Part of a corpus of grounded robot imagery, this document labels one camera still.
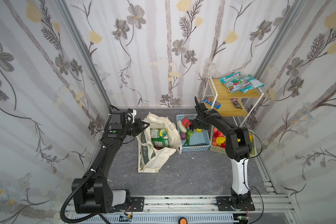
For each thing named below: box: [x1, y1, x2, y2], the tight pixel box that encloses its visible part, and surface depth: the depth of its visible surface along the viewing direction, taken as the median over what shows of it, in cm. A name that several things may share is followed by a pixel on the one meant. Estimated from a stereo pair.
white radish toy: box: [177, 120, 188, 133], surface depth 105 cm
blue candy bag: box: [203, 97, 222, 110], surface depth 102 cm
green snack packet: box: [149, 128, 170, 149], surface depth 89 cm
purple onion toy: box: [180, 132, 187, 141], surface depth 100 cm
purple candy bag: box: [231, 98, 243, 110], surface depth 103 cm
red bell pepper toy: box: [182, 117, 192, 128], surface depth 106 cm
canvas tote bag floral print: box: [136, 112, 182, 173], surface depth 84 cm
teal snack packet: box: [219, 71, 265, 94], surface depth 86 cm
